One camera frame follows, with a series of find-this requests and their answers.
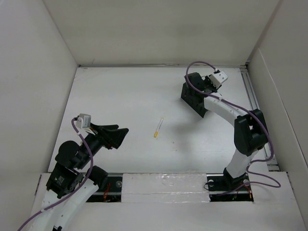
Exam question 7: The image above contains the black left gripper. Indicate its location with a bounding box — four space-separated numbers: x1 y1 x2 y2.
77 121 128 168

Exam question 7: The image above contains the yellow cap marker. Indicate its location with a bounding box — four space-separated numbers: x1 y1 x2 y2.
154 118 164 138

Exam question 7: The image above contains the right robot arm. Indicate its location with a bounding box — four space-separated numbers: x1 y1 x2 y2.
181 70 269 194

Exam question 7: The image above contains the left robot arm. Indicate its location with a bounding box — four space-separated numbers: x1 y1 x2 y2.
19 117 129 231

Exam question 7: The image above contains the black two-compartment pen holder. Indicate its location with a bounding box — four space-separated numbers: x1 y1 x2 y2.
181 83 208 118

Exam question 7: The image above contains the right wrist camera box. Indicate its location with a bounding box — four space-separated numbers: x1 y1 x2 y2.
209 71 228 89

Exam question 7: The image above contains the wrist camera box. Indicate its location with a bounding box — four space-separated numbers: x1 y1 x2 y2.
76 114 91 129
209 71 228 89

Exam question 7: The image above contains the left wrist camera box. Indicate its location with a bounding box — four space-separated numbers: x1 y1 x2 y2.
76 114 91 129

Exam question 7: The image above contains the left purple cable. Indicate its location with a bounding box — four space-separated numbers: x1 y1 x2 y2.
18 117 94 231

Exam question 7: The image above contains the purple cable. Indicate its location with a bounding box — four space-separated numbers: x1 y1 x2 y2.
18 117 94 231
186 61 282 196

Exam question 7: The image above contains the aluminium rail right side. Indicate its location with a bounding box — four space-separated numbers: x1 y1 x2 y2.
240 64 280 171

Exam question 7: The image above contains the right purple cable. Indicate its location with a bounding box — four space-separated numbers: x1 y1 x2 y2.
186 61 282 196

